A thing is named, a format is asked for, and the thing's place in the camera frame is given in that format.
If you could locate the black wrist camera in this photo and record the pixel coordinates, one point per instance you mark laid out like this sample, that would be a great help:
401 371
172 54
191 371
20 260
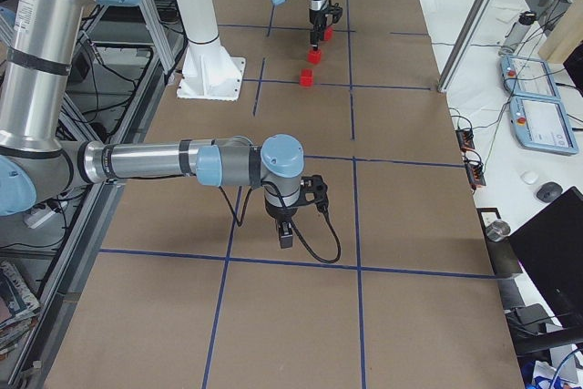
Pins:
334 13
314 192

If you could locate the upper teach pendant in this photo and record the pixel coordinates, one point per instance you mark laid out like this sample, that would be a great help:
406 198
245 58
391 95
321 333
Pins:
528 77

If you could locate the upper orange black adapter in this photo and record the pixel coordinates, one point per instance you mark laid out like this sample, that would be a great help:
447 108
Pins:
465 138

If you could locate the stack of magazines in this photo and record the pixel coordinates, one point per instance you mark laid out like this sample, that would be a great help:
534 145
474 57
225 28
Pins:
19 307

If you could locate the white small puck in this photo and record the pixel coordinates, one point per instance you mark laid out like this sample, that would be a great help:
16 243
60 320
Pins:
529 177

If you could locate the black laptop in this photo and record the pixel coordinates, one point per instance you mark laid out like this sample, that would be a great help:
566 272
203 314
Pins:
549 248

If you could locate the lower orange black adapter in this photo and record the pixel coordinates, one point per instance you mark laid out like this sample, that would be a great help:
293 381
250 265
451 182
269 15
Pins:
475 173

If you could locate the white camera post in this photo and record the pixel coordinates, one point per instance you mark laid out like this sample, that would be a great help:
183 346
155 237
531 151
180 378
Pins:
208 71

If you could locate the teach pendant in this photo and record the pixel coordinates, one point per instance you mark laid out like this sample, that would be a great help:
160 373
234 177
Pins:
542 125
528 77

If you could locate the orange black adapter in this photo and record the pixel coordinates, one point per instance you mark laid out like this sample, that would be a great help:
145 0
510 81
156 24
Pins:
475 173
465 138

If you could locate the aluminium frame post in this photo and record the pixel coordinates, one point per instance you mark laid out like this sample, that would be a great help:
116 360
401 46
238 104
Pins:
462 43

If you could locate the lower teach pendant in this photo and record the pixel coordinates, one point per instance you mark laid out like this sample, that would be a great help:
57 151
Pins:
542 125

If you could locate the metal cup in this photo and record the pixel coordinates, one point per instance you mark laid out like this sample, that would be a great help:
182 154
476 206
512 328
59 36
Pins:
497 230

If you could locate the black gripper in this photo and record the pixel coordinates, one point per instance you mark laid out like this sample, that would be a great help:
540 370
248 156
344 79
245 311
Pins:
279 213
316 22

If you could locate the black computer mouse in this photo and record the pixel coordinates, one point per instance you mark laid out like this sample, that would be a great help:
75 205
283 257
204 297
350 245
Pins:
549 191

